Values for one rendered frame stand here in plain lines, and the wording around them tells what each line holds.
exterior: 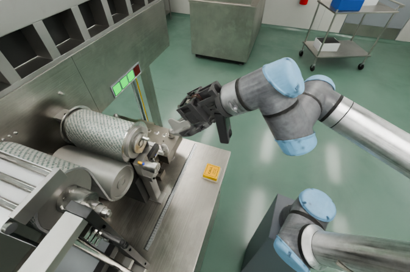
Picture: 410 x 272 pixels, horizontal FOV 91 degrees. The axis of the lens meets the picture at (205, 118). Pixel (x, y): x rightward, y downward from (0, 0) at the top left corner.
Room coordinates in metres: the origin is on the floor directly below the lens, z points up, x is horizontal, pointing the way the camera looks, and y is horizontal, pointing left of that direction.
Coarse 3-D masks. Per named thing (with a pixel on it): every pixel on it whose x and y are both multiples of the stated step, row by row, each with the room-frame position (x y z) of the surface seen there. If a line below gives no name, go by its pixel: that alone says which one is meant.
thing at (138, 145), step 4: (140, 132) 0.45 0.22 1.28; (136, 136) 0.43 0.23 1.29; (140, 136) 0.44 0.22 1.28; (136, 140) 0.42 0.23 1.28; (140, 140) 0.44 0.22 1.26; (144, 140) 0.45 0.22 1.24; (132, 144) 0.41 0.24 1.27; (136, 144) 0.41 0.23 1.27; (140, 144) 0.43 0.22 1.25; (144, 144) 0.44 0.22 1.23; (132, 148) 0.40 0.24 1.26; (136, 148) 0.41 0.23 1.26; (140, 148) 0.42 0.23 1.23; (136, 152) 0.40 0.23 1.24
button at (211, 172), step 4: (208, 164) 0.55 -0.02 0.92; (208, 168) 0.52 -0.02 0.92; (212, 168) 0.52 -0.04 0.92; (216, 168) 0.52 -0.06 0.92; (204, 172) 0.50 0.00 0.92; (208, 172) 0.50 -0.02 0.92; (212, 172) 0.50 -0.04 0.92; (216, 172) 0.50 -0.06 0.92; (204, 176) 0.49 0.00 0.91; (208, 176) 0.48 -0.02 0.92; (212, 176) 0.48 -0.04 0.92; (216, 176) 0.48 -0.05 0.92; (216, 180) 0.47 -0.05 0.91
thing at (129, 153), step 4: (136, 128) 0.45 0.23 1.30; (140, 128) 0.46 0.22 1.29; (144, 128) 0.48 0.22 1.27; (132, 132) 0.43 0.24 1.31; (136, 132) 0.44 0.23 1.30; (144, 132) 0.47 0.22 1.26; (132, 136) 0.42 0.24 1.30; (128, 140) 0.41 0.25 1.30; (132, 140) 0.42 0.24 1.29; (128, 144) 0.40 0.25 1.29; (128, 148) 0.39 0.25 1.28; (128, 152) 0.38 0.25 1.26; (132, 152) 0.40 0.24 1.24; (128, 156) 0.38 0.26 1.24; (132, 156) 0.39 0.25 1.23; (136, 156) 0.41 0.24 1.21
